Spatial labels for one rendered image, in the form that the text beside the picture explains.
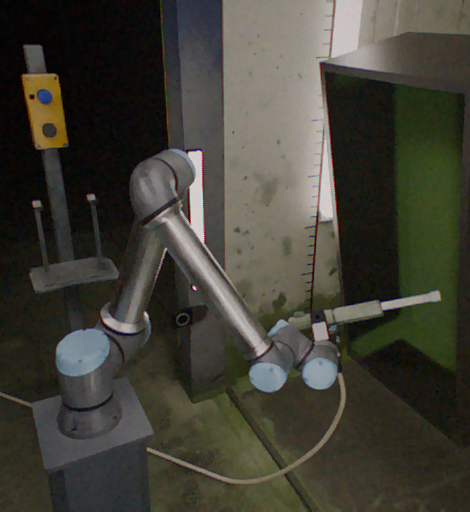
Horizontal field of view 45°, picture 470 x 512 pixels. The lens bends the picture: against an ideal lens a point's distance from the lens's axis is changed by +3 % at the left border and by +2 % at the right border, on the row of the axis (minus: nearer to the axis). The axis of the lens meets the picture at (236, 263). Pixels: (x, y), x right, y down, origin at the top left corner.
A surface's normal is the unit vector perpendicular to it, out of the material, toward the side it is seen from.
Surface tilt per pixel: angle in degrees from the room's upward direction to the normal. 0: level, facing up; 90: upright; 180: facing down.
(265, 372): 94
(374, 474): 0
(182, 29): 90
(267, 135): 90
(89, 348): 5
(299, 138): 90
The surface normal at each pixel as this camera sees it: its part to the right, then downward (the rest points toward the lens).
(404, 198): 0.46, 0.38
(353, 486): 0.00, -0.90
